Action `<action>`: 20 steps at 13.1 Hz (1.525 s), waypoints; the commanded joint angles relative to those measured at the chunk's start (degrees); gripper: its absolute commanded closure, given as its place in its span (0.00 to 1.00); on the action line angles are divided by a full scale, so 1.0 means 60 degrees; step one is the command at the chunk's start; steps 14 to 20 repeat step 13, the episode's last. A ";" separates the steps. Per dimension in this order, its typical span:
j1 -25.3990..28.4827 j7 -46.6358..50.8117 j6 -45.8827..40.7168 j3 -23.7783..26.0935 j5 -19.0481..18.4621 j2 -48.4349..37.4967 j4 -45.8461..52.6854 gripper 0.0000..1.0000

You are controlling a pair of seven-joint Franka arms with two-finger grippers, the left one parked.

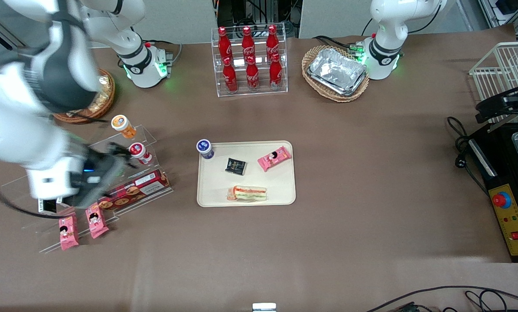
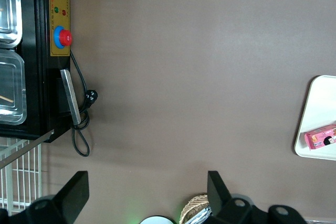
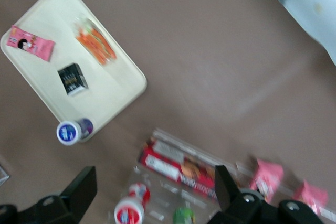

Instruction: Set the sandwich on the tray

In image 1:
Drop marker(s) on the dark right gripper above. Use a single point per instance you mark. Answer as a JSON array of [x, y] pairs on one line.
[[47, 205]]

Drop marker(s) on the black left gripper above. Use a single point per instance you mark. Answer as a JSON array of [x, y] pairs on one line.
[[500, 103]]

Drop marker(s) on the triangular sandwich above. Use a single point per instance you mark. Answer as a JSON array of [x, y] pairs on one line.
[[247, 193]]

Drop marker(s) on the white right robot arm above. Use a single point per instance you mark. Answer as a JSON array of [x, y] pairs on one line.
[[7, 130]]

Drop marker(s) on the beige plastic tray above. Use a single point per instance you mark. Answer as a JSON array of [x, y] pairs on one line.
[[245, 177]]

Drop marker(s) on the red lid yogurt bottle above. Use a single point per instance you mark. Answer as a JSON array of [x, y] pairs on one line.
[[141, 154]]

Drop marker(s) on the thin silver metal bar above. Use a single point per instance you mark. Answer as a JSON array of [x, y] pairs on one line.
[[498, 126]]

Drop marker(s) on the orange lid yogurt bottle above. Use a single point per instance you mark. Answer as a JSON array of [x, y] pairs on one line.
[[122, 125]]

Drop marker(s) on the clear acrylic step stand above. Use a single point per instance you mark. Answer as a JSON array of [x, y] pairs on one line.
[[148, 134], [29, 234]]

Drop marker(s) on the red cookie box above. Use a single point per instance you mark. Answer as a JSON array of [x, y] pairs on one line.
[[141, 187]]

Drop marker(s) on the dark round wicker basket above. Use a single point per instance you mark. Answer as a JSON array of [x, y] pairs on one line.
[[83, 117]]

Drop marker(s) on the black machine with yellow panel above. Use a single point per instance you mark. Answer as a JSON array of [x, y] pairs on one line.
[[501, 164]]

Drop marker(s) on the clear bag of snacks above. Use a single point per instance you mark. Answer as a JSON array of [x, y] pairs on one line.
[[100, 102]]

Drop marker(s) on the pink snack pack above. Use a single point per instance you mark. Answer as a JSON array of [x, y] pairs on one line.
[[274, 158], [96, 221], [68, 231]]

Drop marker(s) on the blue lid yogurt bottle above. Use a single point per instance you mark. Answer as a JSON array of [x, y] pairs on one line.
[[204, 147]]

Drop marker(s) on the small black carton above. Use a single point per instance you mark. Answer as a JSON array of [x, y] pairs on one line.
[[236, 166], [48, 206]]

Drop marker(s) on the red cola bottle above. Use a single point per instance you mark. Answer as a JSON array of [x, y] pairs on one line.
[[276, 74], [252, 78], [230, 80], [247, 42], [272, 41], [224, 43]]

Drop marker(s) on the stack of foil trays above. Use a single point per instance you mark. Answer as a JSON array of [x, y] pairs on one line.
[[337, 70]]

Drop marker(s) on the clear acrylic bottle rack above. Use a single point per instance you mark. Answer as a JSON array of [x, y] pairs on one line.
[[285, 65]]

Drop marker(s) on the light oval wicker basket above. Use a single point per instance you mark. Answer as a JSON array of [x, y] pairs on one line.
[[317, 89]]

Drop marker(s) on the small white block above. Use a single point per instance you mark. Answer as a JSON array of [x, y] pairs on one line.
[[264, 307]]

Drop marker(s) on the aluminium frame equipment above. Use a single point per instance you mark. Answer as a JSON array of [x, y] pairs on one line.
[[506, 11]]

